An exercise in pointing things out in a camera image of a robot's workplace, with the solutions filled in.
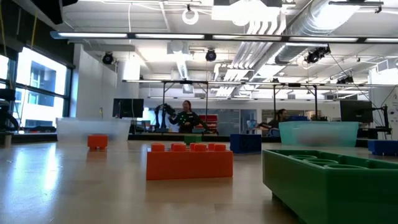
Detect green plastic building block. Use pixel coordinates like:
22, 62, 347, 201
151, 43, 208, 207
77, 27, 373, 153
262, 149, 398, 224
183, 134, 203, 146

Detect orange plastic building block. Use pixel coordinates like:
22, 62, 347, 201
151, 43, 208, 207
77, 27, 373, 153
87, 134, 109, 152
146, 142, 234, 181

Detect blue plastic building block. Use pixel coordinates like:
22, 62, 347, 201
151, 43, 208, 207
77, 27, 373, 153
367, 139, 398, 157
229, 133, 262, 154

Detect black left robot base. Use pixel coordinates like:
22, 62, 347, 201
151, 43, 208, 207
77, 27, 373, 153
0, 88, 19, 147

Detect red storage boxes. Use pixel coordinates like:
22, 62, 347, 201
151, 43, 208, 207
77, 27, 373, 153
198, 114, 219, 130

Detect person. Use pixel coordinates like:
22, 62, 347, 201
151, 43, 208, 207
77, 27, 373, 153
257, 108, 289, 129
169, 100, 201, 134

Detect black computer monitor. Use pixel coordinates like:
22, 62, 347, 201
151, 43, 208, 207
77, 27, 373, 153
112, 98, 145, 119
339, 99, 374, 124

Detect teal translucent plastic bin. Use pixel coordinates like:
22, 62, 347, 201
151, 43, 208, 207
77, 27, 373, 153
278, 121, 359, 148

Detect clear plastic bin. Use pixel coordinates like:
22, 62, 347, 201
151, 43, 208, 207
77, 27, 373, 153
55, 117, 132, 144

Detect long ceiling light bar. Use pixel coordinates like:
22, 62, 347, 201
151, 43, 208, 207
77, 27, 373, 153
49, 30, 398, 44

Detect large window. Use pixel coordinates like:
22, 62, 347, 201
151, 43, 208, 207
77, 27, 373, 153
0, 46, 74, 134

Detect black overhead bar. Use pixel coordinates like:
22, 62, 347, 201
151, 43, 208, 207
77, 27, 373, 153
328, 0, 384, 14

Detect black metal station frame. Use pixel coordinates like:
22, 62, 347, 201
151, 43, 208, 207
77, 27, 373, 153
272, 82, 319, 121
161, 79, 210, 134

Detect white ribbed ceiling duct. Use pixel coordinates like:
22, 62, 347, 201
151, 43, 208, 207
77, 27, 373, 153
214, 18, 289, 97

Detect white coiled ceiling cable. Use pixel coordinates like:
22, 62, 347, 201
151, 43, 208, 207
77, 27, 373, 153
182, 8, 200, 26

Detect black ceiling camera cluster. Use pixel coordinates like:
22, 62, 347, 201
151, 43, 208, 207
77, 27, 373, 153
303, 45, 331, 65
336, 74, 355, 85

